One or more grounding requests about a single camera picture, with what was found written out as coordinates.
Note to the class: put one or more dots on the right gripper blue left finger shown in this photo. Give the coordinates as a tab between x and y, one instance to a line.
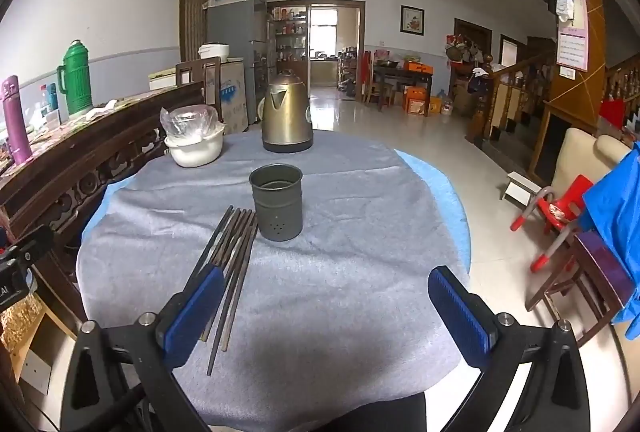
185	316

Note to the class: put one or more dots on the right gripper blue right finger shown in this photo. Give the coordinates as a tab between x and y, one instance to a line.
469	321

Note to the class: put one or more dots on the dark chopstick five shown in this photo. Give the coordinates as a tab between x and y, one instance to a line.
234	258

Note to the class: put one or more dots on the dark chopstick six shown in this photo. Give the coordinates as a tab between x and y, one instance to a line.
237	282

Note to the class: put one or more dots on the dark chopstick two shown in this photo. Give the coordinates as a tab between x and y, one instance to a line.
225	238

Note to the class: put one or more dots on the dark chopstick four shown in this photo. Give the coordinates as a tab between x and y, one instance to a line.
217	317

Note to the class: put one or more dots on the dark chopstick one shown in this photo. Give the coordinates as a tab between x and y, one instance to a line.
202	259

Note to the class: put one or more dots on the dark chopstick three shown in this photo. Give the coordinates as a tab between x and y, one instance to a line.
239	229

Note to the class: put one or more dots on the blue table cover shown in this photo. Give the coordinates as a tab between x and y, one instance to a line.
448	202

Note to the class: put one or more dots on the dark carved wooden sideboard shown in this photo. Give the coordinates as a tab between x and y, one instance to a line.
64	185

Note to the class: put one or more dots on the grey table cloth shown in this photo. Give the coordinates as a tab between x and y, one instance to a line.
334	319

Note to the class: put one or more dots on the purple thermos bottle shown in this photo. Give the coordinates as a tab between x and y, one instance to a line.
15	124

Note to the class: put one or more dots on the purple wooden stool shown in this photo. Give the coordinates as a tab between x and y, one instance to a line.
591	267

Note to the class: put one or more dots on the red plastic child chair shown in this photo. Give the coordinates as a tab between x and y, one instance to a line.
560	214

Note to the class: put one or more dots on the small white step stool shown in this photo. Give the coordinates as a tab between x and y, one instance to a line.
519	189

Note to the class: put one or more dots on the grey metal utensil holder cup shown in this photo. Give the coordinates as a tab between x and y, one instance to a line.
277	193

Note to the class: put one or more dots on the white plastic bowl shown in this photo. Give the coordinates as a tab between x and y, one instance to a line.
194	151

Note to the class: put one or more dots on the blue plastic tarp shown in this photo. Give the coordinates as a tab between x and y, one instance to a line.
612	209

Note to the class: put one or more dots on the green thermos flask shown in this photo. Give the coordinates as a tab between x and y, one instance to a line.
74	79

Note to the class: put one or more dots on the cream sofa armchair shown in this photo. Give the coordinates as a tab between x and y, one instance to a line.
584	154

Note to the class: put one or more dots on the clear plastic bag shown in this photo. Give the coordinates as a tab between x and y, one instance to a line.
190	124

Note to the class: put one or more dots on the wooden staircase railing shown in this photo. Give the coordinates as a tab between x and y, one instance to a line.
507	94

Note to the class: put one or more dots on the white chest freezer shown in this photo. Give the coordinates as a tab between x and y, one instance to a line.
233	97

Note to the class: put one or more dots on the brass electric kettle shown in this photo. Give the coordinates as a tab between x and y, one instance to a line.
285	115

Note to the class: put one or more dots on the dark wooden side table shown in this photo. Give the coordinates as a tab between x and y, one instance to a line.
413	75

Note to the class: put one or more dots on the dark wooden chair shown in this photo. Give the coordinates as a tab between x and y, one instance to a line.
206	72

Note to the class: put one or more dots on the white rice cooker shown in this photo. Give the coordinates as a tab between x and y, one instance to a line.
214	50

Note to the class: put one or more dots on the grey refrigerator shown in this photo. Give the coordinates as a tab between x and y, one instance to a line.
242	25

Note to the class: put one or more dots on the framed wall picture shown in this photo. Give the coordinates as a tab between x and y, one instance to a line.
412	20

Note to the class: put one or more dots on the wall calendar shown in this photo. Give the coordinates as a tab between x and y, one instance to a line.
572	46

